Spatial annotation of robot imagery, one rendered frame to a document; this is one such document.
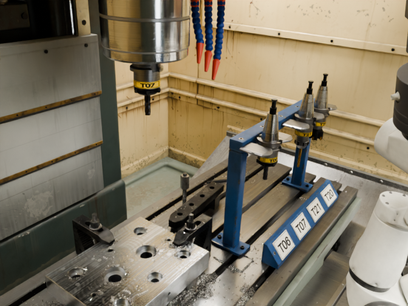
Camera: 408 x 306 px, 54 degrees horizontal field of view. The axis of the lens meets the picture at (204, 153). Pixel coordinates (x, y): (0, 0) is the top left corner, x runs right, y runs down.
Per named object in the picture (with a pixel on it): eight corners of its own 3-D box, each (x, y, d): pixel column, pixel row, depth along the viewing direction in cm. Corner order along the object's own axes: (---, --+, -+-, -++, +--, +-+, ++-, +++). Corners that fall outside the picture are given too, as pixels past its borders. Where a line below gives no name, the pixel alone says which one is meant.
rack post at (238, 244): (250, 248, 111) (261, 152, 99) (240, 258, 107) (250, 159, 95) (221, 234, 117) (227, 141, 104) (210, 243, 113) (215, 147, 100)
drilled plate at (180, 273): (207, 267, 98) (209, 251, 96) (119, 348, 77) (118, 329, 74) (140, 231, 110) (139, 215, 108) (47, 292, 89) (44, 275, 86)
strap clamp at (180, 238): (210, 250, 110) (213, 204, 103) (180, 277, 100) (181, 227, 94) (201, 245, 111) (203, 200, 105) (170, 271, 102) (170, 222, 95)
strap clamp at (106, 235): (119, 268, 102) (116, 219, 96) (109, 275, 100) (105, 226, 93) (85, 247, 109) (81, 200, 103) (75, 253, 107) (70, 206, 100)
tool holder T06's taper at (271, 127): (264, 133, 102) (266, 108, 99) (280, 137, 100) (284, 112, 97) (258, 139, 98) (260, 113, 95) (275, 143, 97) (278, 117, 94)
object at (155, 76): (150, 81, 80) (150, 65, 78) (165, 87, 76) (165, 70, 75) (129, 84, 77) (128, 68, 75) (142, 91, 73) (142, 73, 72)
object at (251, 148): (276, 152, 96) (276, 149, 96) (265, 159, 92) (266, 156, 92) (251, 144, 100) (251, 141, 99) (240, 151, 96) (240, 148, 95)
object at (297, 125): (312, 127, 112) (312, 124, 112) (304, 132, 108) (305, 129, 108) (289, 121, 116) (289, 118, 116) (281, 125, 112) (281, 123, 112)
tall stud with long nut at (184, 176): (190, 208, 128) (191, 172, 123) (184, 212, 126) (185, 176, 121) (183, 205, 130) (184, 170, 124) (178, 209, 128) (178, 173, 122)
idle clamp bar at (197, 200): (223, 201, 133) (224, 184, 130) (178, 242, 112) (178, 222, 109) (210, 197, 135) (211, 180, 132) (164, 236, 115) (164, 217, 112)
